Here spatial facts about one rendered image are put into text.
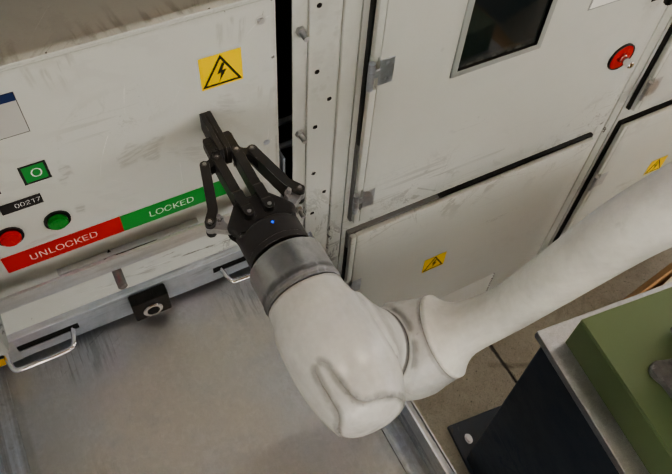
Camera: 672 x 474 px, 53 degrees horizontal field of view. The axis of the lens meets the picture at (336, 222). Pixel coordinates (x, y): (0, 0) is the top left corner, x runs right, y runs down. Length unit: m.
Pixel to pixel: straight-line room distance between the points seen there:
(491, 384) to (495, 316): 1.35
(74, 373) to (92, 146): 0.43
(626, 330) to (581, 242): 0.66
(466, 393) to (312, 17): 1.41
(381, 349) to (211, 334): 0.53
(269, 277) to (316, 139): 0.40
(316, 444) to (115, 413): 0.31
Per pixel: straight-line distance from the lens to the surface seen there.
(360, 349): 0.66
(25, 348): 1.17
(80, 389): 1.16
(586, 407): 1.30
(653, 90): 1.63
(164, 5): 0.83
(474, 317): 0.78
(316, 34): 0.93
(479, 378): 2.11
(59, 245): 1.00
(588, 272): 0.66
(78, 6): 0.84
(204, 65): 0.85
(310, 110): 1.02
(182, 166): 0.96
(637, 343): 1.29
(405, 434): 1.09
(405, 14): 0.96
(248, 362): 1.13
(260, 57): 0.88
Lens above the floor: 1.87
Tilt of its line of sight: 54 degrees down
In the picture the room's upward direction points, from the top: 5 degrees clockwise
